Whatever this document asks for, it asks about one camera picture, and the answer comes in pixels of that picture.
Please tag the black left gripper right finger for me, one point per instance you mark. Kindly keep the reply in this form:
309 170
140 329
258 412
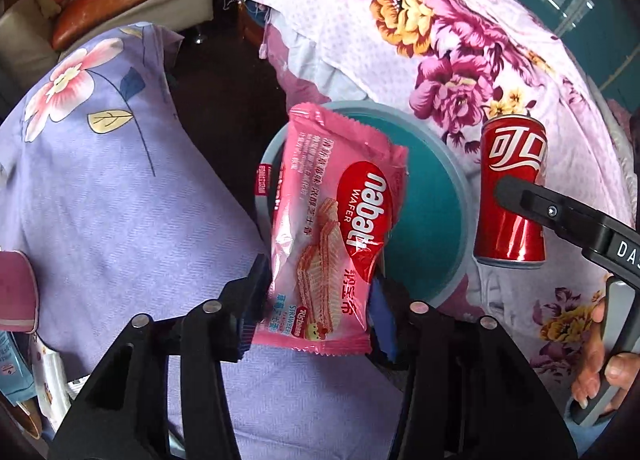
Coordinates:
470 392

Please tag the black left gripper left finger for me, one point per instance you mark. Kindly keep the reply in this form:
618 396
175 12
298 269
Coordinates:
121 412

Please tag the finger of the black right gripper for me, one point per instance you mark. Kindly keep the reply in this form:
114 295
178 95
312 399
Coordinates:
570 219

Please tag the red Coca-Cola can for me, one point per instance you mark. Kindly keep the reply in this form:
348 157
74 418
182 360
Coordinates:
513 152

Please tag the pink wafer snack packet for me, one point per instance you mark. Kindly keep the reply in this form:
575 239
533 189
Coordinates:
341 188

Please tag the person right hand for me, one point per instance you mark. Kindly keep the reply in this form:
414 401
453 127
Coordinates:
620 371

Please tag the white foil sachet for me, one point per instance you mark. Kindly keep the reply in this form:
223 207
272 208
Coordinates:
50 382

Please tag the blue milk carton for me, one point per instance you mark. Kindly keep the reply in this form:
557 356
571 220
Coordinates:
16 381

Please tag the purple floral bed sheet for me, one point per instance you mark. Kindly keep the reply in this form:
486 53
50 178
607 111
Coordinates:
120 214

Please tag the beige sofa orange cushion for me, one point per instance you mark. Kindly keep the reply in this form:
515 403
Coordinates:
31 43

